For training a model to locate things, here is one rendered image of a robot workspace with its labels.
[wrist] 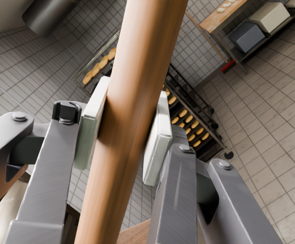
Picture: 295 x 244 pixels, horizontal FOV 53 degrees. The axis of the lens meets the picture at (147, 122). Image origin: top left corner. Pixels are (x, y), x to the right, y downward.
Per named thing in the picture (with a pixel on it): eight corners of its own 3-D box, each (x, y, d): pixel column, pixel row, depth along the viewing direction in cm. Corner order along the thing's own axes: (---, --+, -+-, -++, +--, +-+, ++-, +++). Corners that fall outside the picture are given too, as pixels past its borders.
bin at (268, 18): (269, 33, 427) (260, 20, 420) (257, 29, 473) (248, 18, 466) (290, 15, 418) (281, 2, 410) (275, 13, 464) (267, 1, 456)
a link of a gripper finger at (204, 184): (169, 169, 13) (235, 185, 13) (165, 122, 17) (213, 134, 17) (160, 196, 13) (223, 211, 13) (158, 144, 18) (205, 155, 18)
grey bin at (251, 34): (245, 53, 439) (235, 41, 432) (236, 47, 485) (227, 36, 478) (265, 36, 429) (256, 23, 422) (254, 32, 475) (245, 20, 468)
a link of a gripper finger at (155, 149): (158, 133, 14) (173, 137, 14) (156, 88, 20) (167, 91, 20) (141, 184, 15) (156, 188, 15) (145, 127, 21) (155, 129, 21)
